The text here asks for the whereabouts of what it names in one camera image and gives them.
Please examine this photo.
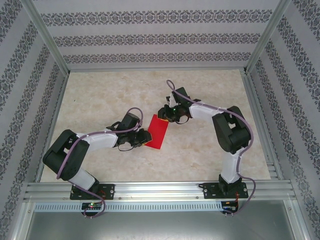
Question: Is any red paper sheet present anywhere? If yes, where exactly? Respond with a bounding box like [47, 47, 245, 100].
[144, 113, 170, 151]

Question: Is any grey metal tray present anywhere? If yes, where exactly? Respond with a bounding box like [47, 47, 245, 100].
[22, 201, 308, 240]

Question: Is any right gripper black cable loop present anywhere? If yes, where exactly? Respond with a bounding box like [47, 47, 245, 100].
[174, 114, 191, 125]

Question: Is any gripper black cable loop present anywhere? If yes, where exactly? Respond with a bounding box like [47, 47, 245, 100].
[117, 144, 137, 152]
[174, 114, 191, 125]

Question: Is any left gripper black cable loop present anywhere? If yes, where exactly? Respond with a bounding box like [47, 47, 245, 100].
[117, 144, 137, 152]

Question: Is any aluminium frame cross beam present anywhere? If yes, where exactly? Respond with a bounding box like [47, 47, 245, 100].
[67, 66, 248, 73]

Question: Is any aluminium mounting rail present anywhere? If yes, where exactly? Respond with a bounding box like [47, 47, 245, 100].
[23, 181, 297, 202]

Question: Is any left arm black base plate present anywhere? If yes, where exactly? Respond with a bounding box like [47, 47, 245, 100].
[70, 183, 116, 201]

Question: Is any slotted grey cable duct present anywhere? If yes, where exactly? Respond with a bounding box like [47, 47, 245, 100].
[33, 201, 223, 212]

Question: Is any aluminium table side rail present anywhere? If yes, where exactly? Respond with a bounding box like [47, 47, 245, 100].
[241, 71, 285, 181]
[34, 71, 71, 183]

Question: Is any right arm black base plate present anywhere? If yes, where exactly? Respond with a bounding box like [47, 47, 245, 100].
[203, 182, 248, 200]

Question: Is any aluminium frame post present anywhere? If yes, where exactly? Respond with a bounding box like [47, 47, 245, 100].
[243, 0, 292, 73]
[21, 0, 71, 73]

